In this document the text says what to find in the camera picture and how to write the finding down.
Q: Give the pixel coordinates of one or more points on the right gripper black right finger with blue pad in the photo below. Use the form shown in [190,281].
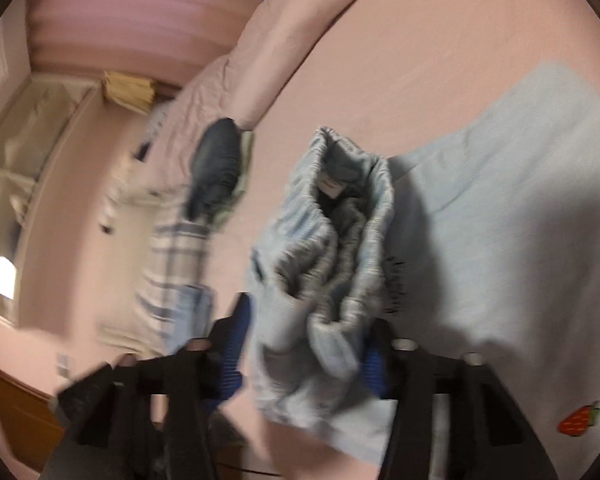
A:
[489,437]

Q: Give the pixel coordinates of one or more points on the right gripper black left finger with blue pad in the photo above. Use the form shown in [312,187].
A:
[161,422]

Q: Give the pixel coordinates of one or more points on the light blue strawberry pants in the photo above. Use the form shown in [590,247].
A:
[486,240]

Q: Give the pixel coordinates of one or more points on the blue folded garment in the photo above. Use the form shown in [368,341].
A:
[190,317]

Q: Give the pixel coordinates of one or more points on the plaid pillow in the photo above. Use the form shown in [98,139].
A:
[176,258]

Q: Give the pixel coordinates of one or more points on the dark folded jeans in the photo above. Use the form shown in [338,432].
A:
[214,169]

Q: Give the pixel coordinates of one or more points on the pale green folded garment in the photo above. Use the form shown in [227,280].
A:
[227,208]

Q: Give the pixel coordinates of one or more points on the yellow fringed lampshade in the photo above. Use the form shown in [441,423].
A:
[134,93]

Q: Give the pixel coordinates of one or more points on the pink and blue curtain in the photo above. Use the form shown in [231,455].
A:
[170,41]

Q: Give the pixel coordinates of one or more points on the pink bed sheet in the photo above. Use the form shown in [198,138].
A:
[394,76]

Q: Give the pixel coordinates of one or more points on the pink rolled duvet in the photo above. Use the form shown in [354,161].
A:
[241,85]

